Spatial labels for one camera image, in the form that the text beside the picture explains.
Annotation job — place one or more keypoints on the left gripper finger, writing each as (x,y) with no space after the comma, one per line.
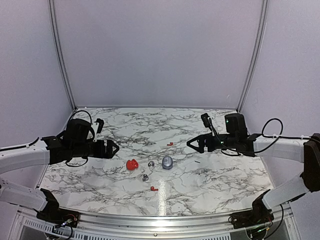
(111,145)
(110,153)

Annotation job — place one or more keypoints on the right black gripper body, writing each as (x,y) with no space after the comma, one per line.
(213,146)

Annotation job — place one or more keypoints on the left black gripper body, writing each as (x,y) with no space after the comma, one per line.
(98,153)

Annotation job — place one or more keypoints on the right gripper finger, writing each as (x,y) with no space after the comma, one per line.
(200,139)
(200,148)

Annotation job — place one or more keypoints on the red earbud charging case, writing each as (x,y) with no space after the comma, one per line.
(131,165)

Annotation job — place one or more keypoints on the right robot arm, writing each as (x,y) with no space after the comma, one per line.
(303,149)

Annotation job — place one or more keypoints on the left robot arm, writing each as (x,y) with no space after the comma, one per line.
(77,140)

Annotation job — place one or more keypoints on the grey blue charging case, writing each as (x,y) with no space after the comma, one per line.
(167,163)

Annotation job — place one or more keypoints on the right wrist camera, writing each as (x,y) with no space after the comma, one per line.
(206,120)

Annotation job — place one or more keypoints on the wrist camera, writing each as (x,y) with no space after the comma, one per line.
(206,120)
(98,125)

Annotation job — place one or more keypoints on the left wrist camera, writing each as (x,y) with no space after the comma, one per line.
(98,125)

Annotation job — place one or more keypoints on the front aluminium rail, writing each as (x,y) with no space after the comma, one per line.
(101,226)

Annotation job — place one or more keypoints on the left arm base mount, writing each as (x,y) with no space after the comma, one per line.
(54,214)

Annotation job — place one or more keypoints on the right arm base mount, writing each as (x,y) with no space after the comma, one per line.
(259,214)

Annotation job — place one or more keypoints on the right aluminium frame post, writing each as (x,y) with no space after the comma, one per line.
(255,54)

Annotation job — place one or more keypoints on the aluminium frame post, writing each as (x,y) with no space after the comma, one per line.
(255,54)
(59,53)

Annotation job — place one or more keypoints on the left aluminium frame post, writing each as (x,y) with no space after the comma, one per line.
(59,53)

